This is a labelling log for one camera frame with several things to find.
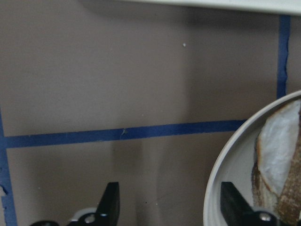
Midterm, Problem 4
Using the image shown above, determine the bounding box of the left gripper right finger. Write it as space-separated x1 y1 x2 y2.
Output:
220 182 254 226

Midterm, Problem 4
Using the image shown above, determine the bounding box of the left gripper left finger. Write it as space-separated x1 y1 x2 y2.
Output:
95 182 120 226

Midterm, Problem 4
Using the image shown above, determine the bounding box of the brown crust bread slice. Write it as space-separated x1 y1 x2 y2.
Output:
251 110 301 226

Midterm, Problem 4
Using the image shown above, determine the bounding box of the white round plate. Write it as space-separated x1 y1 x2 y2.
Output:
203 91 301 226

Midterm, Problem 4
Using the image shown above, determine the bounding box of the white bear tray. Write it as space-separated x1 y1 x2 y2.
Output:
89 0 301 15

